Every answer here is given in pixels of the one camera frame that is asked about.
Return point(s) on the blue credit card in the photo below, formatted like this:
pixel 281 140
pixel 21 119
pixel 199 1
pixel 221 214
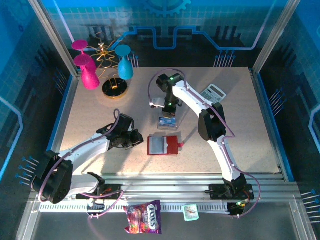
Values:
pixel 167 121

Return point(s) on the red leather card holder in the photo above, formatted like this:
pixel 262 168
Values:
pixel 172 145

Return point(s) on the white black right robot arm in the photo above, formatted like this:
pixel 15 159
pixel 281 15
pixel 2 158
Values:
pixel 187 96

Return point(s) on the grey desk calculator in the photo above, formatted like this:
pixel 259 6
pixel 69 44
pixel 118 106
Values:
pixel 212 93

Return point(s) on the blue goblet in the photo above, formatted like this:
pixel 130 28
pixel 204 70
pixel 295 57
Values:
pixel 125 70

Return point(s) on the black control board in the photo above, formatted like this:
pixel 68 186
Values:
pixel 96 207
pixel 236 208

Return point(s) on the pink goblet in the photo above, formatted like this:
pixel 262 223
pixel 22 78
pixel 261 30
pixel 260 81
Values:
pixel 88 77

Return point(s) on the purple candy bag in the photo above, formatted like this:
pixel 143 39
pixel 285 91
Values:
pixel 142 217

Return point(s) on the grey metal shelf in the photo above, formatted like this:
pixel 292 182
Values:
pixel 75 227

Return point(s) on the small teal alarm clock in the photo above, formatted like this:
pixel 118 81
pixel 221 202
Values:
pixel 190 212

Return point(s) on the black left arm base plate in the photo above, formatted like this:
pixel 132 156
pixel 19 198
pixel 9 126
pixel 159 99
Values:
pixel 113 188

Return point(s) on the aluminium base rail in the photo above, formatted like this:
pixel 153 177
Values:
pixel 162 185

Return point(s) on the aluminium side rail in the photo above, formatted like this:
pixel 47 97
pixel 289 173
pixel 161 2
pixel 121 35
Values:
pixel 65 112
pixel 265 112

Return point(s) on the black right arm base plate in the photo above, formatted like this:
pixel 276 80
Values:
pixel 215 191

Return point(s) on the aluminium frame post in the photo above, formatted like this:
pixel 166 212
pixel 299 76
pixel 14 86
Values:
pixel 275 37
pixel 53 37

